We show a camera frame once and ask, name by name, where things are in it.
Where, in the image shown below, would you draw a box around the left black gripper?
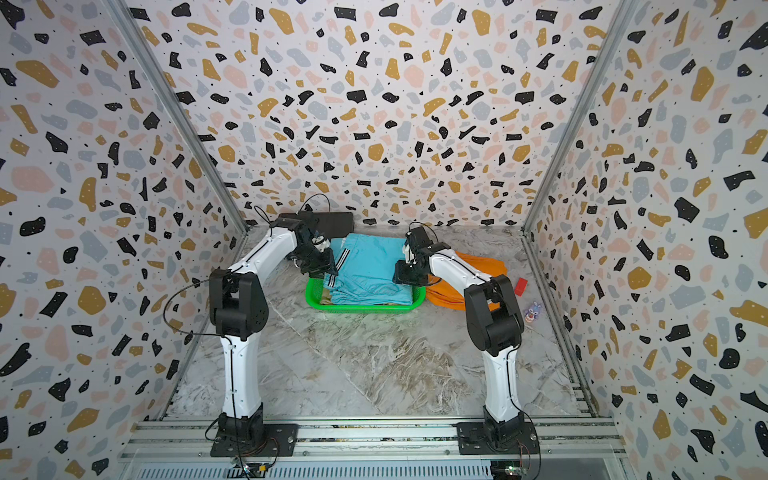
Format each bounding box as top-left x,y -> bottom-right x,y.
293,243 -> 340,277

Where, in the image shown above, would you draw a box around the tan pants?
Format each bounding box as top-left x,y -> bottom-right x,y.
319,288 -> 333,305

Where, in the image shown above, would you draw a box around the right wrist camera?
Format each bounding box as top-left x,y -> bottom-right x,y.
403,242 -> 418,266

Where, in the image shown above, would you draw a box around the small purple toy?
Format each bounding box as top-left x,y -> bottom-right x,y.
523,302 -> 543,323

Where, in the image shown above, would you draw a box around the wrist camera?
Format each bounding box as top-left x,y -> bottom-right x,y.
403,242 -> 418,266
312,235 -> 331,252

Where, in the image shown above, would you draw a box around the left aluminium corner post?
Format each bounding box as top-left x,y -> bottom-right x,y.
103,0 -> 248,234

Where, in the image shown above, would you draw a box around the small red block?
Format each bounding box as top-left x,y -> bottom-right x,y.
514,278 -> 528,297

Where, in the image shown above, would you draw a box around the aluminium corner post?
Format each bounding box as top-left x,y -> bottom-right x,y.
520,0 -> 640,235
103,0 -> 248,234

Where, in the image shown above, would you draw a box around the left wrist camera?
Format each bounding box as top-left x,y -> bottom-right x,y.
312,235 -> 331,252

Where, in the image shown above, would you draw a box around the green plastic basket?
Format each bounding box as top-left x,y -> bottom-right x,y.
304,236 -> 427,313

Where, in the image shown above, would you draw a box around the black flat box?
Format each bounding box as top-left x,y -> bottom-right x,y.
278,211 -> 355,239

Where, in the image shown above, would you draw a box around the orange pants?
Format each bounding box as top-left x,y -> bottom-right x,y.
424,251 -> 508,312

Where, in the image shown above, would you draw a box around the right aluminium corner post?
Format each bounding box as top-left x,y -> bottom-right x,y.
520,0 -> 640,235

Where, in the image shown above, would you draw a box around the teal pants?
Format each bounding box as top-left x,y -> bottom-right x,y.
324,233 -> 413,306

